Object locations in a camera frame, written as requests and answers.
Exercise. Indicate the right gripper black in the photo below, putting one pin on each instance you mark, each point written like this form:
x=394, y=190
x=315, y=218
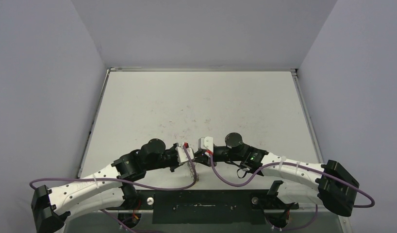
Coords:
x=201, y=157

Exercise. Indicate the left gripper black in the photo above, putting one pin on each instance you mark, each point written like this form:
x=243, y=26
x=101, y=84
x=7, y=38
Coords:
x=172, y=168

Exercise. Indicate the metal disc with key rings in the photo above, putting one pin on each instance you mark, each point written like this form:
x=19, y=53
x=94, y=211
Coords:
x=193, y=172

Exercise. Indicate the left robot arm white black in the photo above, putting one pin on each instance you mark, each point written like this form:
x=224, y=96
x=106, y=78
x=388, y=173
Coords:
x=110, y=187

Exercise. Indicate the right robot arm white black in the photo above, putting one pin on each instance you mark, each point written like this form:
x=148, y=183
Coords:
x=329, y=184

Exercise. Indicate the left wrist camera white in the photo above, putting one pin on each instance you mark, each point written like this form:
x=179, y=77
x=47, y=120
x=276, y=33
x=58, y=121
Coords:
x=185, y=153

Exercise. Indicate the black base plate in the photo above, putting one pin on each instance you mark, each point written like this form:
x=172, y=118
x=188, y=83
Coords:
x=207, y=206

